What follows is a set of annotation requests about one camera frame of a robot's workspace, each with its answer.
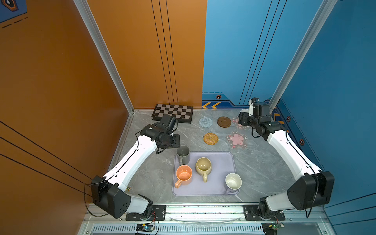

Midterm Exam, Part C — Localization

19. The pink flower coaster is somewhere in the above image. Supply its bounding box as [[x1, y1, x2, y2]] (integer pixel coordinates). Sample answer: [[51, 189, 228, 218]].
[[232, 117, 244, 129], [226, 131, 248, 148]]

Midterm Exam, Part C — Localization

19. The brown wooden round coaster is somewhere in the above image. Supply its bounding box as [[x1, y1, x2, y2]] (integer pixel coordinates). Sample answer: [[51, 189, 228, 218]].
[[217, 116, 232, 128]]

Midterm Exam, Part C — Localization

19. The light blue woven coaster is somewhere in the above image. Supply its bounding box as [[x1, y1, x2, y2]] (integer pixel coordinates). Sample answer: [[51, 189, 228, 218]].
[[199, 117, 212, 128]]

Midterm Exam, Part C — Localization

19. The tan rattan round coaster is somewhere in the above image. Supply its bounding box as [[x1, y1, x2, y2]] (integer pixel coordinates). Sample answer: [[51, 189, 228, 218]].
[[203, 133, 219, 146]]

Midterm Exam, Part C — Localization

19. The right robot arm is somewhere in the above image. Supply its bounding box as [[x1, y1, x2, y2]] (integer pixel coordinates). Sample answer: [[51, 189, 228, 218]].
[[239, 98, 335, 220]]

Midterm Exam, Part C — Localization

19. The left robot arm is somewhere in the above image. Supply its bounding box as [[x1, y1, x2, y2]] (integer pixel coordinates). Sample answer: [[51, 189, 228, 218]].
[[90, 114, 180, 219]]

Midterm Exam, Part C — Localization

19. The folded chessboard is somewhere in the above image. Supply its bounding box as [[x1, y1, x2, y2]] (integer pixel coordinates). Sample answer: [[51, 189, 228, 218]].
[[151, 104, 193, 123]]

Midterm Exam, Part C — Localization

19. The grey metal cup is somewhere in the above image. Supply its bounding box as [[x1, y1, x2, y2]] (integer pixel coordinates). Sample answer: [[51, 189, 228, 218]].
[[177, 146, 190, 165]]

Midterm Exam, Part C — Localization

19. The orange ceramic mug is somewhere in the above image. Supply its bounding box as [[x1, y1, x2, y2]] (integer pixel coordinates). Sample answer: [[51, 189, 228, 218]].
[[174, 165, 193, 189]]

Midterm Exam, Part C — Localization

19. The yellow ceramic mug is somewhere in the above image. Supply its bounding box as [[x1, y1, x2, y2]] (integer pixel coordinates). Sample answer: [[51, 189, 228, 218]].
[[195, 157, 212, 183]]

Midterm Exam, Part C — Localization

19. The lavender plastic tray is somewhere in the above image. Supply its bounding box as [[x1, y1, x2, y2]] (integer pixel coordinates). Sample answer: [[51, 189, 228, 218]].
[[172, 152, 236, 196]]

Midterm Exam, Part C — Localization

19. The white lavender mug lower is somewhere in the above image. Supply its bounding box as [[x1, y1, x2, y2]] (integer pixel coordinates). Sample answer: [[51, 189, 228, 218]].
[[225, 173, 242, 195]]

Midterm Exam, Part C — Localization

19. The green circuit board left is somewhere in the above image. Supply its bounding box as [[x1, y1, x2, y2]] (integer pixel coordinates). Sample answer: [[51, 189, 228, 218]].
[[136, 223, 155, 234]]

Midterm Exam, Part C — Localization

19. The circuit board right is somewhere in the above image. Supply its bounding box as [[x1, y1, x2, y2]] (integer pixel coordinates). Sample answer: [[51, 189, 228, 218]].
[[262, 223, 285, 235]]

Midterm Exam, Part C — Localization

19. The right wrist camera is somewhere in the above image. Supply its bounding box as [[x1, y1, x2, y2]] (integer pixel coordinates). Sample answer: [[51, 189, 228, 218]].
[[249, 98, 259, 116]]

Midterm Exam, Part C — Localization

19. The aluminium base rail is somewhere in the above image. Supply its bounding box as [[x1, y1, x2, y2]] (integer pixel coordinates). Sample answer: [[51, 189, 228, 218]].
[[78, 203, 336, 235]]

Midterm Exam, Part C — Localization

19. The aluminium frame post right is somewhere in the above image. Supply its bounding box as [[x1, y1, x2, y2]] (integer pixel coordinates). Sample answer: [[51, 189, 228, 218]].
[[269, 0, 337, 114]]

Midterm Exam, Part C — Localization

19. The aluminium frame post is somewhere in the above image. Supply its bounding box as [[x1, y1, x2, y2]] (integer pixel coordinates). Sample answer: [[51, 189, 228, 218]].
[[269, 0, 337, 114], [73, 0, 134, 115]]

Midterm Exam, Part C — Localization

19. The aluminium frame post left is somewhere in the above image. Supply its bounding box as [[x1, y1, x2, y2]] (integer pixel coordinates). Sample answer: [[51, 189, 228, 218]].
[[73, 0, 134, 115]]

